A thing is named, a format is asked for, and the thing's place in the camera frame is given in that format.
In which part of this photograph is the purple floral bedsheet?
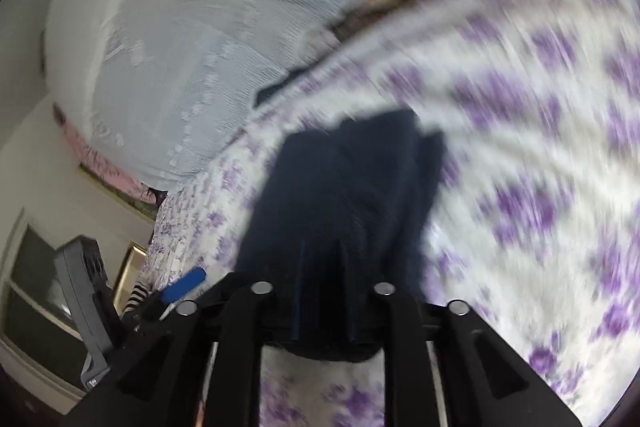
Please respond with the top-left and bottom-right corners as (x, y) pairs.
(145, 0), (640, 427)

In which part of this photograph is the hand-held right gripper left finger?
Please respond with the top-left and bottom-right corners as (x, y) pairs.
(60, 254), (303, 427)

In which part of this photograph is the navy knit cardigan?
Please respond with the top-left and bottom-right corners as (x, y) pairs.
(235, 107), (448, 364)

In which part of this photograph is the white framed window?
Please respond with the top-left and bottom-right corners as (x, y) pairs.
(0, 207), (101, 404)

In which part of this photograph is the black white striped cloth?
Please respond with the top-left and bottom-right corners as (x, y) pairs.
(123, 282), (151, 314)

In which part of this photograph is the pink patterned cloth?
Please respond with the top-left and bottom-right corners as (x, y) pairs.
(52, 101), (169, 208)

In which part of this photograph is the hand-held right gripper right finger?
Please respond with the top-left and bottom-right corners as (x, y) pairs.
(350, 279), (583, 427)

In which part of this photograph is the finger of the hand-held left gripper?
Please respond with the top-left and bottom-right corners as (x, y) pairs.
(131, 267), (207, 324)

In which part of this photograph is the gold picture frame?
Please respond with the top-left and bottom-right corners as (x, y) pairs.
(112, 241), (149, 303)

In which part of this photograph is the white lace cover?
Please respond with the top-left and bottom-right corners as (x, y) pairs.
(42, 0), (437, 194)

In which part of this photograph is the dark cloth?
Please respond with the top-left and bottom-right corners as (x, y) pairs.
(255, 66), (322, 108)

